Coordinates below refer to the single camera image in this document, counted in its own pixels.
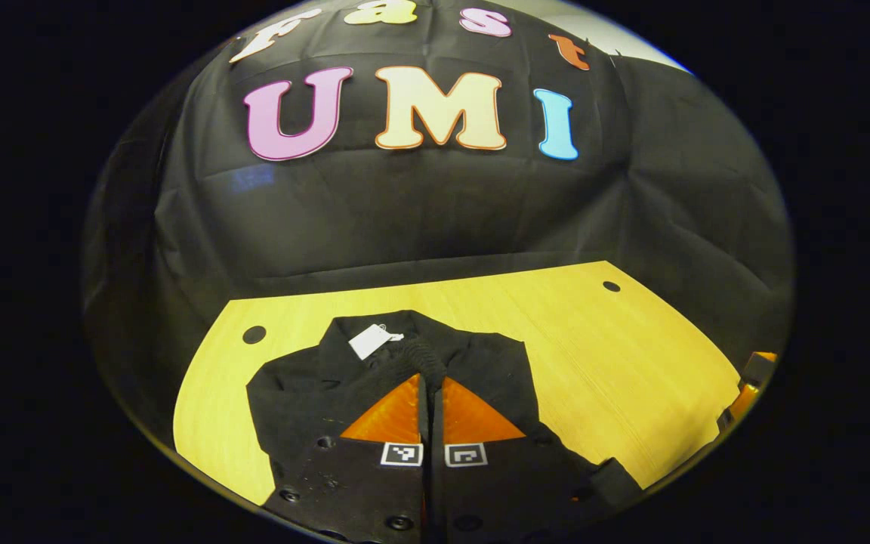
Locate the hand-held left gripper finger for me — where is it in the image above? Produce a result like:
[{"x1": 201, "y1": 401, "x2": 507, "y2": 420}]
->
[
  {"x1": 265, "y1": 373, "x2": 430, "y2": 544},
  {"x1": 430, "y1": 375, "x2": 644, "y2": 544}
]

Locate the black jacket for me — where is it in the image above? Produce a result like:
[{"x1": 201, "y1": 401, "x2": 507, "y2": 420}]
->
[{"x1": 246, "y1": 310, "x2": 557, "y2": 492}]

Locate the black backdrop cloth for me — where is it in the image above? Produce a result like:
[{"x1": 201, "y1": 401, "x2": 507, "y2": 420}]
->
[{"x1": 80, "y1": 0, "x2": 797, "y2": 454}]

